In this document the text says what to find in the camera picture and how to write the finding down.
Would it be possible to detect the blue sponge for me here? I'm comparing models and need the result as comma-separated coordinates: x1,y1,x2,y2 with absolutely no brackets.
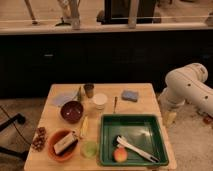
121,90,139,102

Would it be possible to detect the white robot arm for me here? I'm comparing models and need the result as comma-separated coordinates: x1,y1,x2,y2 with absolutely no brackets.
158,63,213,127

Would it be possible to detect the purple bowl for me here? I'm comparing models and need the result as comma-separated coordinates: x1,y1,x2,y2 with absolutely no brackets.
60,101,84,124

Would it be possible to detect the orange bowl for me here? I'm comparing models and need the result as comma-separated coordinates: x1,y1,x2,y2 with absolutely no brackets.
47,129,78,162

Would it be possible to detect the green plastic tray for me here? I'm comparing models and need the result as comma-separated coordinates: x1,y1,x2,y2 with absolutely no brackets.
99,114,169,167

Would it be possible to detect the peach fruit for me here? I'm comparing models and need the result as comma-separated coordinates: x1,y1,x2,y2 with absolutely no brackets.
113,148,128,162

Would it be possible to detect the white cup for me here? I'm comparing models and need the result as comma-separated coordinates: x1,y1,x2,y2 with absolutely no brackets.
93,93,108,110

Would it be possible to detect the brown cup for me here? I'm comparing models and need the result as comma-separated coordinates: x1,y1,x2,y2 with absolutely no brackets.
84,83,94,98

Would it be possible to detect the green plastic cup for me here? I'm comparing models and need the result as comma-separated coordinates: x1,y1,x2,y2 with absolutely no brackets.
81,141,98,158

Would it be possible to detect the black and white eraser block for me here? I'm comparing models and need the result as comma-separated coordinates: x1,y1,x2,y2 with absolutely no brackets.
53,132,77,155

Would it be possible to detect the light blue plate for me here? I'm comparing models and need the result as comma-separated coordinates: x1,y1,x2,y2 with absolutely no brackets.
51,91,77,107

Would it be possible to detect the bunch of brown grapes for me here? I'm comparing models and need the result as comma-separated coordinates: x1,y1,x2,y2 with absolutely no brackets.
32,127,46,151

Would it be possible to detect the black chair base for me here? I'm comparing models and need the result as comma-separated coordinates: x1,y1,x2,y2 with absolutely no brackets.
0,106,29,161

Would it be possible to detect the brown handled utensil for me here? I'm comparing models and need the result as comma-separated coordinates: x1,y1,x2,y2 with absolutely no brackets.
113,96,118,113

